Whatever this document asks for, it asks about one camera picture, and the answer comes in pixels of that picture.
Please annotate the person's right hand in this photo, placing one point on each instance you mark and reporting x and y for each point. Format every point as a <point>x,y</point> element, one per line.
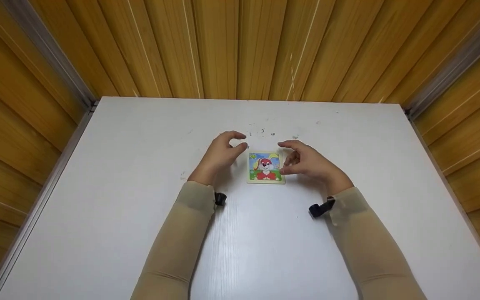
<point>315,166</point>

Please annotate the person's left hand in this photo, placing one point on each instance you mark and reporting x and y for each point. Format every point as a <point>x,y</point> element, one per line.
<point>217,158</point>

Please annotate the person's left index finger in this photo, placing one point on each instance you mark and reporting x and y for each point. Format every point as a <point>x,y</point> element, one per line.
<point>235,135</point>

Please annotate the person's right index finger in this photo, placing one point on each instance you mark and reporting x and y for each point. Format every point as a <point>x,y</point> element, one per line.
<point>291,145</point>

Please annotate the person's right thumb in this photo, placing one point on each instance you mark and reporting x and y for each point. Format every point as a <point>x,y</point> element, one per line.
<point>289,169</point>

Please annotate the person's left thumb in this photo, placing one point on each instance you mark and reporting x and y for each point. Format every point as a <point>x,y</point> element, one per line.
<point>238,150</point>

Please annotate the person's right fingers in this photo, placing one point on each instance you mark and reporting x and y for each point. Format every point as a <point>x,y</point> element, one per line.
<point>291,158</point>

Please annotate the person's right forearm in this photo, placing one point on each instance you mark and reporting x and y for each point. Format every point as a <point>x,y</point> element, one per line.
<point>369,250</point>

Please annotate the person's left forearm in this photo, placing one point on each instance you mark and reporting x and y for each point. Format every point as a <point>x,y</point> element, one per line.
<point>177,246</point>

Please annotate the rabbit picture wooden puzzle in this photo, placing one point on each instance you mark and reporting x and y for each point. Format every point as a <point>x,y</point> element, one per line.
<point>265,167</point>

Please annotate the black wrist band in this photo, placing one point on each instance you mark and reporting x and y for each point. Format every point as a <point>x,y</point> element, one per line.
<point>321,207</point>
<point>220,198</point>

